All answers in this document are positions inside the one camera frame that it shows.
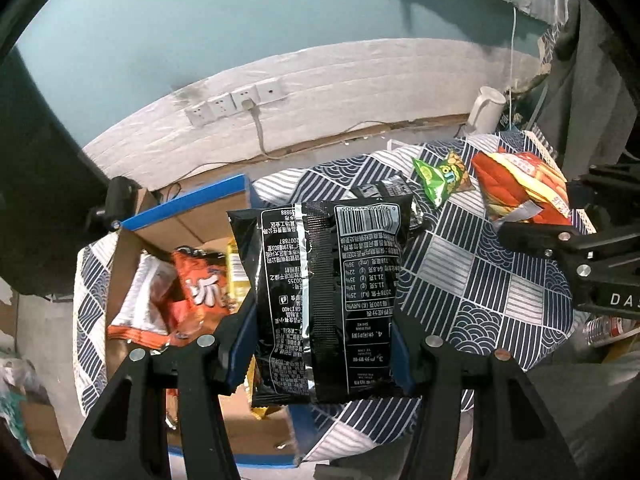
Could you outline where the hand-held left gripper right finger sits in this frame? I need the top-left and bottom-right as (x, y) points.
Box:
(391, 316), (581, 480)

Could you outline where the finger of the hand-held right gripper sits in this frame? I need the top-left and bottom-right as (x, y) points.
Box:
(567, 165), (640, 233)
(497, 222), (640, 288)

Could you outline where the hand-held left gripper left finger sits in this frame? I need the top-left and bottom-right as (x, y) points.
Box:
(59, 292), (259, 480)

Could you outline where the orange octopus print snack bag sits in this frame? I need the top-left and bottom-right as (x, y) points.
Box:
(170, 246), (240, 342)

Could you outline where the black snack bag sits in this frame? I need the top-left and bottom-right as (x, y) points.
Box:
(226, 194), (423, 407)

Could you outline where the red shrimp chip bag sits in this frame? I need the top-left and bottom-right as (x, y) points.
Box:
(106, 252), (177, 352)

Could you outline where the cardboard box with blue tape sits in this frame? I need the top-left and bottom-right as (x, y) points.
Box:
(107, 174), (301, 468)

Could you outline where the clear plastic bottle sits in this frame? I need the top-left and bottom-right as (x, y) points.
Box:
(582, 315), (640, 348)

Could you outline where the red striped snack packet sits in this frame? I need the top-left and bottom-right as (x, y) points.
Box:
(471, 147), (573, 226)

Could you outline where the navy white patterned tablecloth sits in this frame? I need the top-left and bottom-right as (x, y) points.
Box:
(72, 130), (598, 463)

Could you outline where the yellow snack packet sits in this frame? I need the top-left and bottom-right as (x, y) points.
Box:
(225, 240), (252, 307)

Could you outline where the grey hanging garment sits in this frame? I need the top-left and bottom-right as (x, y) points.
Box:
(542, 0), (640, 176)

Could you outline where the green snack packet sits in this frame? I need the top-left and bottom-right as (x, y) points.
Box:
(411, 150), (476, 209)

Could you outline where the white electric kettle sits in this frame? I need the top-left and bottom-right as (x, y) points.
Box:
(465, 86), (507, 136)

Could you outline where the small black snack packet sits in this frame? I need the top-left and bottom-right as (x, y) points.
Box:
(350, 172), (426, 233)

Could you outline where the black clamp knob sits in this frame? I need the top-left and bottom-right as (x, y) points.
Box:
(85, 176), (144, 233)

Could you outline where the brown cardboard carton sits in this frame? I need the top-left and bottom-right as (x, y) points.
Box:
(15, 400), (68, 456)

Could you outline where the dark panel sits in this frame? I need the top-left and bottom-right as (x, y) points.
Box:
(0, 45), (112, 296)

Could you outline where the white hanging cable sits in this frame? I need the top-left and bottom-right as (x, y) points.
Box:
(507, 7), (519, 126)

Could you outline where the grey plug with cable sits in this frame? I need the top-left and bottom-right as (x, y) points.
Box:
(241, 99), (269, 159)

